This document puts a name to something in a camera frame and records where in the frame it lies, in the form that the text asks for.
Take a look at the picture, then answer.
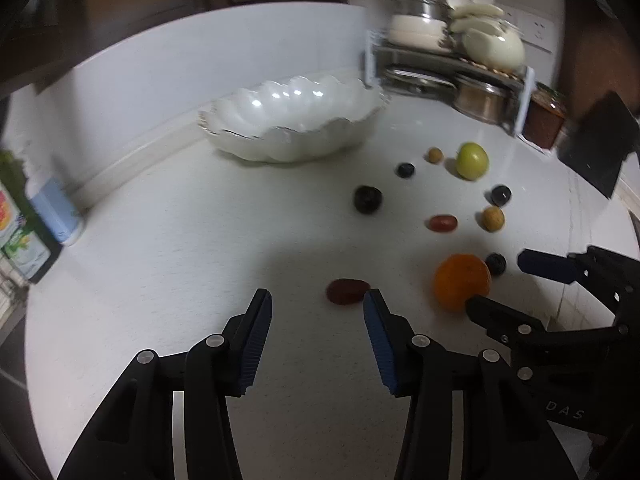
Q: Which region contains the white wall socket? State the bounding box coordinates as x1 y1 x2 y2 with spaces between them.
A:
518 10 556 53

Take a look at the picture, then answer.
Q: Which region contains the white scalloped porcelain bowl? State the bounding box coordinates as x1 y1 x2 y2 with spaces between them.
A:
198 75 390 164

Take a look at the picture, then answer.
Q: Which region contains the black cutting board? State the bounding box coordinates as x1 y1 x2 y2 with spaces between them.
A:
559 91 639 198

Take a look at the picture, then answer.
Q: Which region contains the red cherry tomato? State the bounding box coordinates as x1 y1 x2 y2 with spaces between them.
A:
426 214 458 233

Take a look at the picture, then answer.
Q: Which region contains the dark red jujube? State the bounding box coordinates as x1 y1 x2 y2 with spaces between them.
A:
326 278 371 306

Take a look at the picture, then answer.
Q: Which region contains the glass jar red sauce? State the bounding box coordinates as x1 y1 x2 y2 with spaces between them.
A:
522 82 566 150

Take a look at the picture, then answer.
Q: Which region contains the white blue lotion bottle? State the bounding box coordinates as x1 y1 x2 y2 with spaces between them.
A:
23 158 85 246

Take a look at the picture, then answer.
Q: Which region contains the cream pot with steel lid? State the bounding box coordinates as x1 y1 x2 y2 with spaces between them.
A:
387 0 452 53

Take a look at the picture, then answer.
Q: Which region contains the white metal kitchen rack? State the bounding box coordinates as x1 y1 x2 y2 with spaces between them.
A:
363 30 536 136

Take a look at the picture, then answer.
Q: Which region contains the dark purple grape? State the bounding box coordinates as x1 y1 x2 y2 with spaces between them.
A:
489 184 512 208

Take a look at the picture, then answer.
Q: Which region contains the green apple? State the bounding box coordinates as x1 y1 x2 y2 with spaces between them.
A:
456 142 489 181

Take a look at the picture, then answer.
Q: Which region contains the green colourful carton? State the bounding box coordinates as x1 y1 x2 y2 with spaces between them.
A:
1 150 62 284

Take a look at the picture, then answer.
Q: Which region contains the cream teapot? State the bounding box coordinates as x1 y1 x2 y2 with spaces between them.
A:
448 3 526 73

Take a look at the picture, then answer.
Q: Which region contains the dark plum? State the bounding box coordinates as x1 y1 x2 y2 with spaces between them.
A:
352 185 383 214

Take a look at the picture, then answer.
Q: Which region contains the steel pan lid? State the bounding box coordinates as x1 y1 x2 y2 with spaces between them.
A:
383 65 457 99

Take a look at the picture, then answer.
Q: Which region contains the small brown longan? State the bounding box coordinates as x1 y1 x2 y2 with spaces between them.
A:
425 148 444 165

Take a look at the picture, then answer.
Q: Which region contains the orange mandarin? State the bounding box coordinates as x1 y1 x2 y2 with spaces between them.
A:
432 254 491 313

